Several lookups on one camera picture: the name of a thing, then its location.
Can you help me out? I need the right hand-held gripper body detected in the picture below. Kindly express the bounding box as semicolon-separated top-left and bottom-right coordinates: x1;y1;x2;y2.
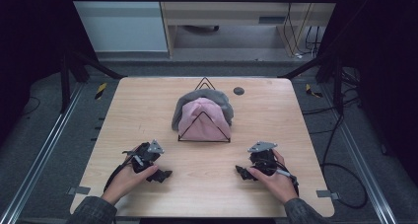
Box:
246;140;279;178

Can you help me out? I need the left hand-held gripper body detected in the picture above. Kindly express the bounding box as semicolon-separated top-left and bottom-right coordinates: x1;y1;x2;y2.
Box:
121;138;165;175

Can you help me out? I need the person's right hand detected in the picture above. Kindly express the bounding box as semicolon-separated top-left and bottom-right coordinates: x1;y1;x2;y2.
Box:
249;148;300;205

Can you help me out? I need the person's left hand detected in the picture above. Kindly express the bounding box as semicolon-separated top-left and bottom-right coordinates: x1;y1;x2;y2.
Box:
101;144;160;206

